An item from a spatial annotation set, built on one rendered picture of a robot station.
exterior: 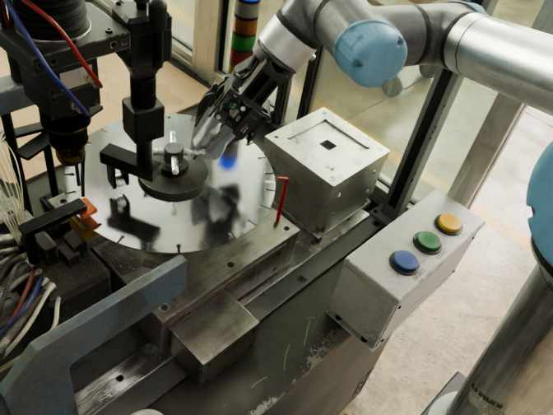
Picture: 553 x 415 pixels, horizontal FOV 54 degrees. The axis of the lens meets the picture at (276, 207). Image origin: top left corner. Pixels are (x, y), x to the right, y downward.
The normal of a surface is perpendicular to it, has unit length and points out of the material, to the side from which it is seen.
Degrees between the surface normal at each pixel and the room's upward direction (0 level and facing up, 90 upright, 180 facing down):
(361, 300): 90
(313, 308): 0
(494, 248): 0
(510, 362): 90
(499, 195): 0
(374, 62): 93
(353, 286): 90
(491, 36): 47
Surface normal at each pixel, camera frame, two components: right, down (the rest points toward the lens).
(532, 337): -0.91, 0.17
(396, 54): 0.39, 0.71
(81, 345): 0.70, 0.57
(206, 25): -0.69, 0.42
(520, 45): -0.61, -0.47
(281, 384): 0.15, -0.71
